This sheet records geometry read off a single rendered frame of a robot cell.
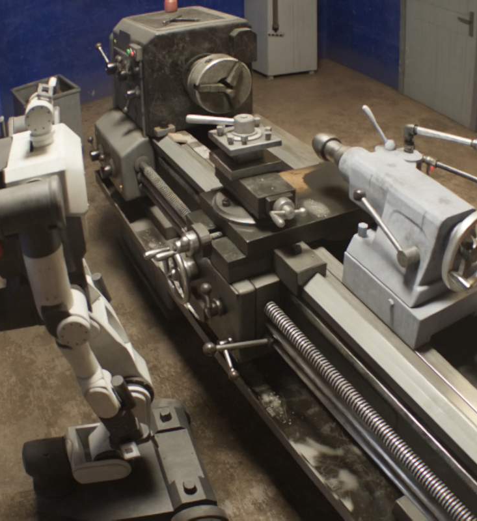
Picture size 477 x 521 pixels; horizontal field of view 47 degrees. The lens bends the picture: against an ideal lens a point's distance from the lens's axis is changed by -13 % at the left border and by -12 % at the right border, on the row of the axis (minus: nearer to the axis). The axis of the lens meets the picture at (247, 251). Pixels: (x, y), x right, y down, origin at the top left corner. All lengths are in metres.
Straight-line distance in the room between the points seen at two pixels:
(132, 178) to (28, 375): 1.03
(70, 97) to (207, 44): 2.11
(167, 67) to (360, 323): 1.43
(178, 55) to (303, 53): 3.81
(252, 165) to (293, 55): 4.47
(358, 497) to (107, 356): 0.81
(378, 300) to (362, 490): 0.57
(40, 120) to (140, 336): 1.74
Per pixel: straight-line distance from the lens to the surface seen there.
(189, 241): 1.74
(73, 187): 1.25
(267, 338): 1.84
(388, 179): 1.55
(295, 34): 6.16
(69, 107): 4.54
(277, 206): 1.66
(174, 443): 2.10
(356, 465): 1.78
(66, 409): 2.55
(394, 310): 1.52
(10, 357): 2.87
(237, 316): 1.78
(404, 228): 1.50
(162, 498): 1.99
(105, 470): 1.92
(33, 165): 1.23
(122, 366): 1.64
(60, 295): 1.21
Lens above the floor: 1.84
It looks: 34 degrees down
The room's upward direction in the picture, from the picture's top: 1 degrees counter-clockwise
